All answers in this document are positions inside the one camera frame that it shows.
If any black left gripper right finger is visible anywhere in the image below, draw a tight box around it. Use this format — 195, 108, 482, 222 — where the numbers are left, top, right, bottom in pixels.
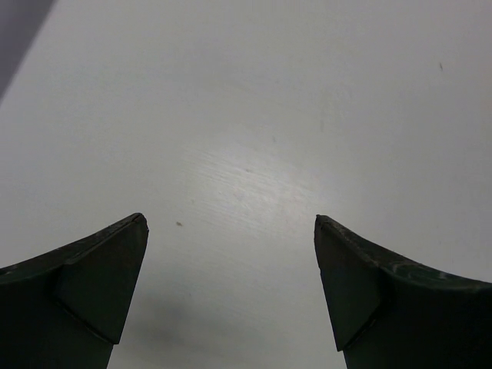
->
314, 215, 491, 368

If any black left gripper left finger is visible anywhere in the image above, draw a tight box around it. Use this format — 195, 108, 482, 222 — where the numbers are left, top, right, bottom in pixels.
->
1, 213, 148, 368

